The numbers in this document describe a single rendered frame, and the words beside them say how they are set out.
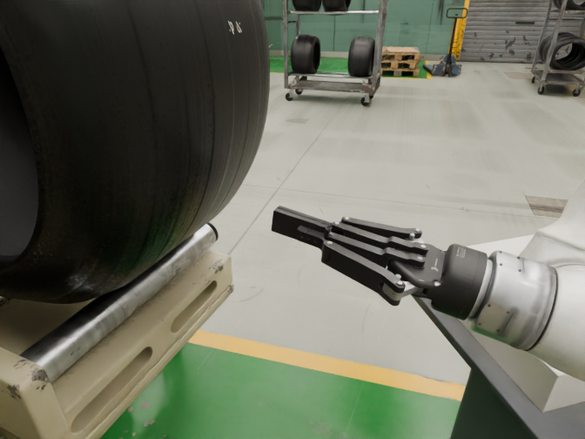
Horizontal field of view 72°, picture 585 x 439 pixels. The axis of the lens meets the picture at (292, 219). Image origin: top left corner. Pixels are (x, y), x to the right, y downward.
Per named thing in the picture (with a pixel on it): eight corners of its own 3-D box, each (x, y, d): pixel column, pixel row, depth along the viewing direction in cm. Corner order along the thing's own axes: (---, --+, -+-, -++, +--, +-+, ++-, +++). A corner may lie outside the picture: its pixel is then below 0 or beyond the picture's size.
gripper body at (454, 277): (490, 239, 44) (406, 213, 47) (490, 282, 37) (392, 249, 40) (467, 291, 48) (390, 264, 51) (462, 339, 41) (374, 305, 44)
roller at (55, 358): (7, 361, 40) (-4, 373, 43) (37, 395, 41) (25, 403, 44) (206, 215, 69) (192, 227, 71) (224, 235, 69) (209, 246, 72)
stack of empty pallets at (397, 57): (419, 77, 790) (422, 52, 769) (373, 75, 811) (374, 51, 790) (419, 68, 898) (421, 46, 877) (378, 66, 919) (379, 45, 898)
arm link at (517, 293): (562, 300, 35) (490, 276, 37) (519, 369, 40) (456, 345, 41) (550, 249, 42) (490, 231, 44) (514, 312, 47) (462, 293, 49)
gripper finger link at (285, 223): (326, 246, 48) (323, 249, 48) (273, 228, 50) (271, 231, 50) (330, 225, 47) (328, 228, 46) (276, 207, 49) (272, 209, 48)
